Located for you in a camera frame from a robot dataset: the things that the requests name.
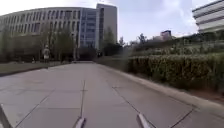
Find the grey concrete slab path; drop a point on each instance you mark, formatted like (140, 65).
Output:
(100, 96)

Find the concrete kerb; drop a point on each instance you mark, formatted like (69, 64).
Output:
(166, 90)

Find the distant dark building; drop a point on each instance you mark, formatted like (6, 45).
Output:
(165, 34)

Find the large curved grey building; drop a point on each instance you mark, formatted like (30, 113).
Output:
(63, 23)

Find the robot's own part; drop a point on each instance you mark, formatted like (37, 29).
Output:
(143, 121)
(80, 123)

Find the person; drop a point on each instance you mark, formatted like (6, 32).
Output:
(46, 54)

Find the green hedge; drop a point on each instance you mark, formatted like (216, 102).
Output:
(180, 68)

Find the row of trees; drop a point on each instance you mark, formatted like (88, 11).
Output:
(40, 45)

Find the grass strip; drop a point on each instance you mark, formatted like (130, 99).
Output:
(20, 67)

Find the white banded building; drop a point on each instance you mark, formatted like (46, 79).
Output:
(210, 16)

